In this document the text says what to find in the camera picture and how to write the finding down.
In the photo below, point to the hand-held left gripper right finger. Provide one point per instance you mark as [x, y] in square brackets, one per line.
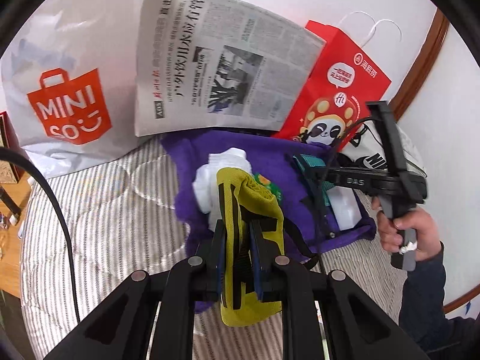
[255, 262]

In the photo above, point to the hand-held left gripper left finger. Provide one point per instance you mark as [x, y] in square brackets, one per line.
[221, 262]

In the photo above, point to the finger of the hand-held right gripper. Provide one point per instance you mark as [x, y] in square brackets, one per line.
[322, 174]
[320, 217]

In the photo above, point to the teal ribbed cloth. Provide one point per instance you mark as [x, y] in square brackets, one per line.
[313, 163]

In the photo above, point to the yellow black sock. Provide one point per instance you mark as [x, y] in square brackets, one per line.
[262, 210]

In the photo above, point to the white sock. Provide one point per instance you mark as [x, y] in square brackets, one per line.
[225, 165]

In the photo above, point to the person's right forearm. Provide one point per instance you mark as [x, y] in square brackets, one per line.
[423, 288]

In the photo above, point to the person's right hand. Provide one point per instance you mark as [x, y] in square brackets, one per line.
[423, 232]

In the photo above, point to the white folded cloth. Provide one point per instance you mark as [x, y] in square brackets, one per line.
[345, 210]

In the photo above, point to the purple towel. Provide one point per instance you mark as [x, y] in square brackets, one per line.
[285, 210]

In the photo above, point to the white black printed tote bag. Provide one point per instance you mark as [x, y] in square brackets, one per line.
[354, 149]

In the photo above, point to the green orange printed sock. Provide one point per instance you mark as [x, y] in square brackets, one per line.
[268, 185]

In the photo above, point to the red paper bag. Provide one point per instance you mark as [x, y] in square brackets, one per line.
[337, 93]

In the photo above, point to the striped bedsheet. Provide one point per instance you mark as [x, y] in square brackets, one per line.
[112, 213]

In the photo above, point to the brown wooden baseboard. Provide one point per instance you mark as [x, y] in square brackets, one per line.
[427, 56]

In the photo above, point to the newspaper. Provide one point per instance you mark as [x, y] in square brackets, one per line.
[225, 26]

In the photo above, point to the wooden side table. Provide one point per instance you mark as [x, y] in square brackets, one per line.
[11, 262]

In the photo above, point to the white plastic shopping bag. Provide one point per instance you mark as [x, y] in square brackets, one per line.
[75, 45]

